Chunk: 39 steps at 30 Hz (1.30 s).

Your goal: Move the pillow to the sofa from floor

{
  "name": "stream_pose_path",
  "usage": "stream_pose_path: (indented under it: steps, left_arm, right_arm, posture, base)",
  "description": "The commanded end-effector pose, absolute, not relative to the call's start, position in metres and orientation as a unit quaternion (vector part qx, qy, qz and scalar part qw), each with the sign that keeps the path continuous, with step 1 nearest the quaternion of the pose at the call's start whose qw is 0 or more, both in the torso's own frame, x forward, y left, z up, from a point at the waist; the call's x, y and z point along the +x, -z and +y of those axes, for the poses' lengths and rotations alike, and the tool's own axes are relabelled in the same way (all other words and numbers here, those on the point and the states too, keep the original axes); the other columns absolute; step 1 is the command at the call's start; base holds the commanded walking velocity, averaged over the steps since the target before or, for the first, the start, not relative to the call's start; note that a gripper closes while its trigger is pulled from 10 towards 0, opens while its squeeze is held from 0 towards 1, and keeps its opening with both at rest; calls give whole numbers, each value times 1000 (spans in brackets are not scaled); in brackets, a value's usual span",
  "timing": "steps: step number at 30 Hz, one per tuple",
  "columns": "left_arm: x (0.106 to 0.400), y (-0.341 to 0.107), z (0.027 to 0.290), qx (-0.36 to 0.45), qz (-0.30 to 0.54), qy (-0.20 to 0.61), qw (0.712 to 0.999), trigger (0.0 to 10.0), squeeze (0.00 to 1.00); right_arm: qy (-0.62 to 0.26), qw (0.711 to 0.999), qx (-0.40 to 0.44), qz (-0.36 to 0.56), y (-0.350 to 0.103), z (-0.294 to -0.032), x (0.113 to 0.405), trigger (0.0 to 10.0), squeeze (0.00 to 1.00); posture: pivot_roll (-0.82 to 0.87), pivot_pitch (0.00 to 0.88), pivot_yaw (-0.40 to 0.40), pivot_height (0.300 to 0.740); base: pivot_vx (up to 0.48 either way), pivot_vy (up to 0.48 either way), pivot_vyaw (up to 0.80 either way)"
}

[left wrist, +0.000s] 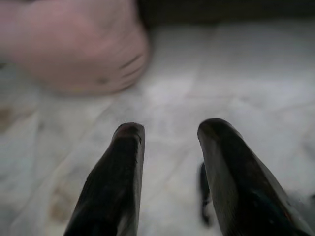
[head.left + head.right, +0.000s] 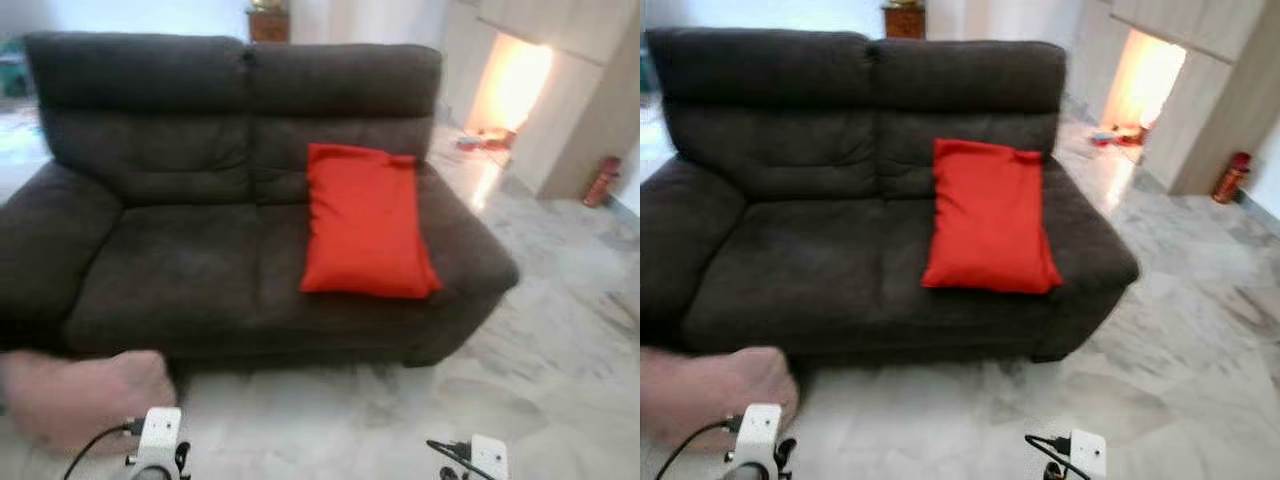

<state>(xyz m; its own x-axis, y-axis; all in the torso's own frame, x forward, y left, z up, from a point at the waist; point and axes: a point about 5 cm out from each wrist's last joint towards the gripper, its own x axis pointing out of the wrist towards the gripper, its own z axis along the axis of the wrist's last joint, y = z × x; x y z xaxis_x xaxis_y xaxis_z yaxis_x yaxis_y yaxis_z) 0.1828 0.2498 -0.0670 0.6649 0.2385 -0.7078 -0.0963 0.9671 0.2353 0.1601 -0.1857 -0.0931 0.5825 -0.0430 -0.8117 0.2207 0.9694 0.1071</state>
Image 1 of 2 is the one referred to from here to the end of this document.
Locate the pink cat face pillow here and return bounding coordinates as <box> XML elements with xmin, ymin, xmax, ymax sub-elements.
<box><xmin>0</xmin><ymin>0</ymin><xmax>151</xmax><ymax>96</ymax></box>

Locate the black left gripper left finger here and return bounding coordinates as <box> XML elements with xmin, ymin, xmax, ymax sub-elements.
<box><xmin>63</xmin><ymin>121</ymin><xmax>146</xmax><ymax>236</ymax></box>

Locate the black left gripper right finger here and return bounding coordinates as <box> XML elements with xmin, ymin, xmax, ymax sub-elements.
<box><xmin>197</xmin><ymin>118</ymin><xmax>315</xmax><ymax>236</ymax></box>

